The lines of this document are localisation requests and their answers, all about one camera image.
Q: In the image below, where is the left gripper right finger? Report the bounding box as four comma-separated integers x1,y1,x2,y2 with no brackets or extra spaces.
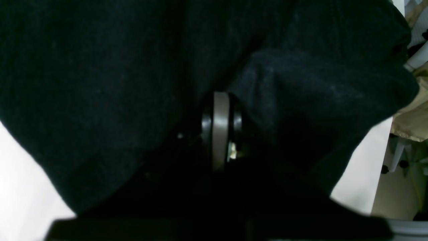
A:
229,97,243,160

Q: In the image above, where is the black T-shirt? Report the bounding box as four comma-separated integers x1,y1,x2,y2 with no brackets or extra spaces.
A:
1,0,419,215

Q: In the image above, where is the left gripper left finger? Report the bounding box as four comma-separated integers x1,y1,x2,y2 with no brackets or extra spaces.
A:
201,92,230,171

